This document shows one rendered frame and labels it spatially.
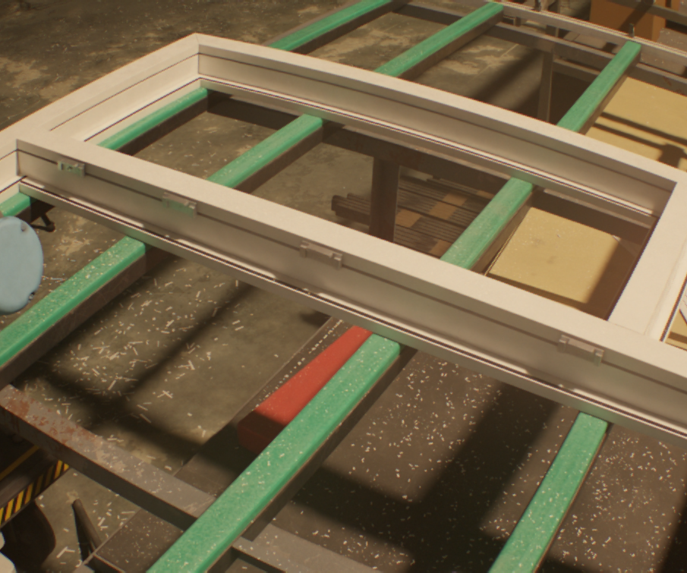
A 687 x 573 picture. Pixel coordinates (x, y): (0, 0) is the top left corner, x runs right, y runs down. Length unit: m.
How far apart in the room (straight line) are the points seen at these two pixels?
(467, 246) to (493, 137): 0.24
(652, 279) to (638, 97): 1.39
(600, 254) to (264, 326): 1.07
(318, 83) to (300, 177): 1.66
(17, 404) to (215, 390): 1.30
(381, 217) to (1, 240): 0.87
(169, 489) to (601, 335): 0.44
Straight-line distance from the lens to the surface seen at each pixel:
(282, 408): 1.26
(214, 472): 1.23
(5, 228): 0.85
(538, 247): 1.63
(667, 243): 1.12
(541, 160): 1.34
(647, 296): 1.01
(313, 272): 1.04
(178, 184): 1.13
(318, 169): 3.16
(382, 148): 1.49
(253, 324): 2.45
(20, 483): 1.63
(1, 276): 0.85
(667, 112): 2.35
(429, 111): 1.38
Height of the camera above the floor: 1.47
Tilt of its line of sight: 34 degrees down
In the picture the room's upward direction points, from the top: 3 degrees clockwise
